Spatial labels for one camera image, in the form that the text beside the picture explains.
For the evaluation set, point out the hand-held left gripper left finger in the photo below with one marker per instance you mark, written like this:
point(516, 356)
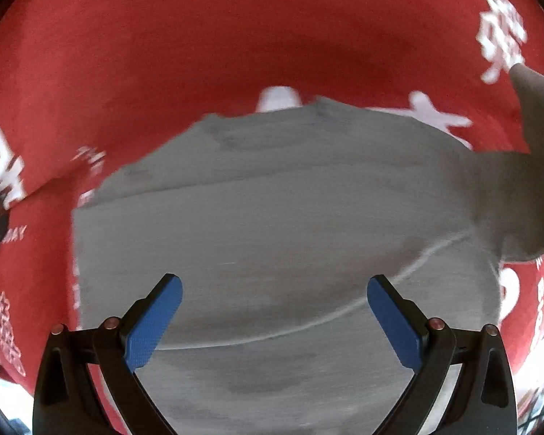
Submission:
point(152, 321)

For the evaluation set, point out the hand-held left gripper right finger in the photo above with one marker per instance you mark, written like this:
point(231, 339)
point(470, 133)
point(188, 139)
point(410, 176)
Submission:
point(396, 321)

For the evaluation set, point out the grey knit sweater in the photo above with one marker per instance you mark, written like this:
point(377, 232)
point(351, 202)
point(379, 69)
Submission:
point(276, 213)

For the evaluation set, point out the red printed blanket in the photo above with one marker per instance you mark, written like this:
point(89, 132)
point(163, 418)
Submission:
point(172, 45)

